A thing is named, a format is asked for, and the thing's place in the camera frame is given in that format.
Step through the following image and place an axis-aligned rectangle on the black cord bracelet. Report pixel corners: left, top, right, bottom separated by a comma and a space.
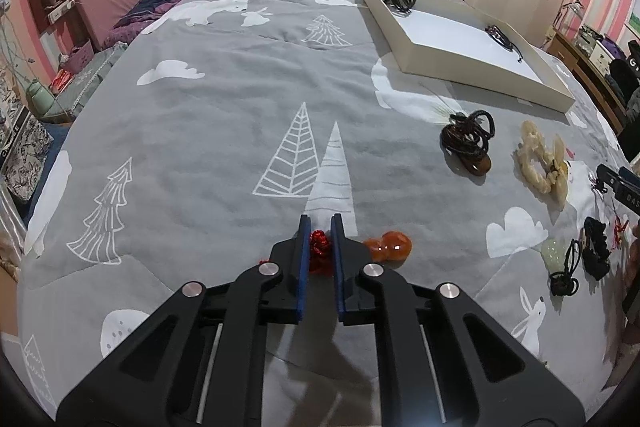
485, 24, 528, 64

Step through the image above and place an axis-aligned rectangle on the red knot orange gourd pendant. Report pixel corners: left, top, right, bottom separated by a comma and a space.
308, 229, 413, 278

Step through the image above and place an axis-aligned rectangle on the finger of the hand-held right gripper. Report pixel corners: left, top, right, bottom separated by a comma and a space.
596, 163, 640, 214

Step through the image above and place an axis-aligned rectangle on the white power strip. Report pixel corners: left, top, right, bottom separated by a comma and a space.
47, 0, 76, 24

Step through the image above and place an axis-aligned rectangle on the person's right hand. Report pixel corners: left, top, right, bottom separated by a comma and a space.
630, 224, 640, 288

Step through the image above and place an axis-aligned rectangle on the patterned tote bag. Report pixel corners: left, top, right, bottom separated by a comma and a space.
0, 104, 53, 202

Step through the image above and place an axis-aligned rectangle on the black scrunchie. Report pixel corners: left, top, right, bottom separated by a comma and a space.
580, 217, 613, 280

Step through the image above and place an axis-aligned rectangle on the white shallow box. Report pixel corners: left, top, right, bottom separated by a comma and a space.
361, 0, 577, 114

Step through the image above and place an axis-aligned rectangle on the jade pendant black cord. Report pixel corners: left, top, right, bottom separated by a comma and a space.
540, 238, 583, 298

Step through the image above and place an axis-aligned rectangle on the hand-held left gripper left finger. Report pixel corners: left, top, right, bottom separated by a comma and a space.
57, 214, 313, 427

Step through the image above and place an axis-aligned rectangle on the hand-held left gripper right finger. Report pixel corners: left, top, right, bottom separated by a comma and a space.
330, 213, 586, 427

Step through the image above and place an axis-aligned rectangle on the cream scrunchie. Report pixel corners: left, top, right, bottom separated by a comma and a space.
515, 121, 572, 210

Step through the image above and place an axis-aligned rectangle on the black chair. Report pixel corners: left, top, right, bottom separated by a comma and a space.
607, 57, 640, 108

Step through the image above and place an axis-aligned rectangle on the grey printed blanket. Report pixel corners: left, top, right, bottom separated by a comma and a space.
17, 0, 636, 427

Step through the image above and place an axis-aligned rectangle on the red cord charm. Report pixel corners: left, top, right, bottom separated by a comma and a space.
611, 214, 630, 250

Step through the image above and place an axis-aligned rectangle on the wooden desk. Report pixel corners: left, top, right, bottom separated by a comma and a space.
547, 27, 631, 132

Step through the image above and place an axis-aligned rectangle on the grey storage box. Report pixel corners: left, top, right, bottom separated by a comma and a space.
52, 42, 128, 122

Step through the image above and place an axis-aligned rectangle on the pale feather ornament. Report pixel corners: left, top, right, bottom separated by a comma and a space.
425, 87, 466, 125

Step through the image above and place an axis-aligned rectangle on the desk lamp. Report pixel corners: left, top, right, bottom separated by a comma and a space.
560, 1, 586, 28

